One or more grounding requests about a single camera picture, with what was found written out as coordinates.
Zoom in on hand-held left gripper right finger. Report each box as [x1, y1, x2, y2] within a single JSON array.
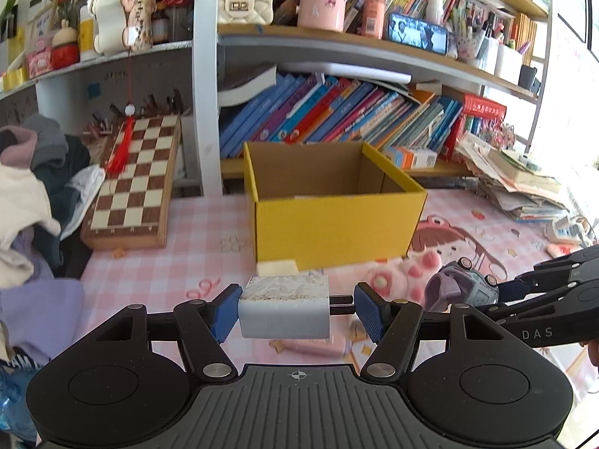
[[354, 282, 511, 381]]

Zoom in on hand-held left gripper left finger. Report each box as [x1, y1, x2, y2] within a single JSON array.
[[89, 283, 243, 381]]

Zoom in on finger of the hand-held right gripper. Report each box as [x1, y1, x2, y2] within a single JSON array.
[[497, 244, 599, 301], [472, 281, 599, 323]]

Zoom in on white usb charger block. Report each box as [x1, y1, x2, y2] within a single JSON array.
[[238, 275, 355, 340]]

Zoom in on pink plush paw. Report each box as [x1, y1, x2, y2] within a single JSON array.
[[367, 248, 445, 308]]

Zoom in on yellow cardboard box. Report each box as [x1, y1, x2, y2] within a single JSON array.
[[243, 140, 428, 274]]

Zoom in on grey toy car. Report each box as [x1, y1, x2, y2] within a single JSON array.
[[423, 257, 501, 313]]

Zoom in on pink checked desktop mat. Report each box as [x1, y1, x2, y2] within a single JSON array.
[[77, 187, 599, 387]]

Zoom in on stack of papers and books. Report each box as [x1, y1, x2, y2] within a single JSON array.
[[456, 133, 575, 224]]

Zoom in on wooden folding chessboard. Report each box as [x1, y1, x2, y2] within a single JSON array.
[[80, 113, 183, 250]]

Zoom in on orange white small carton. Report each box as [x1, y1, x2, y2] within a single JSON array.
[[384, 145, 438, 170]]

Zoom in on white cloth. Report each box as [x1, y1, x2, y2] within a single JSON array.
[[63, 166, 107, 240]]

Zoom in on red thick dictionary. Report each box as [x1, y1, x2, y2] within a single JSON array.
[[442, 91, 508, 161]]

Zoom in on lilac garment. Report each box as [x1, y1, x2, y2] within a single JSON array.
[[0, 234, 86, 363]]

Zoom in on red tassel charm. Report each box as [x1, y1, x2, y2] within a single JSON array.
[[107, 54, 137, 178]]

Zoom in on row of blue children's books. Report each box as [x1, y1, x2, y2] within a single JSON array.
[[220, 72, 465, 161]]

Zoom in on white shelf unit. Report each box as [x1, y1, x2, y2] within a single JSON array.
[[0, 0, 554, 197]]

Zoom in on white pen holder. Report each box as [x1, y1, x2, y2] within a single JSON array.
[[495, 44, 525, 81]]

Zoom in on dark garment pile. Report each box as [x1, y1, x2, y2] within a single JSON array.
[[21, 114, 101, 267]]

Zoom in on blue water jug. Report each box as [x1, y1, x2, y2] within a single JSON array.
[[0, 365, 40, 446]]

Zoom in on white desk lamp bar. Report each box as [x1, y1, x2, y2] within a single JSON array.
[[276, 61, 413, 83]]

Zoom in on blue phone with lit screen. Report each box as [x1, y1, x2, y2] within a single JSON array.
[[386, 12, 449, 55]]

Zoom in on peach pump bottle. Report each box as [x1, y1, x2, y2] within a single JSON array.
[[359, 0, 387, 40]]

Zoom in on red round figurine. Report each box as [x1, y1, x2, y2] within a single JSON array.
[[51, 25, 81, 70]]

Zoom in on pink printed box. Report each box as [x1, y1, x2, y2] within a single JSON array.
[[25, 47, 54, 79]]

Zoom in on small yellow box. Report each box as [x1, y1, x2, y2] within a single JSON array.
[[0, 68, 29, 93]]

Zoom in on white lucky cat figurine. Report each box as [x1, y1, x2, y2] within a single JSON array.
[[86, 0, 157, 55]]

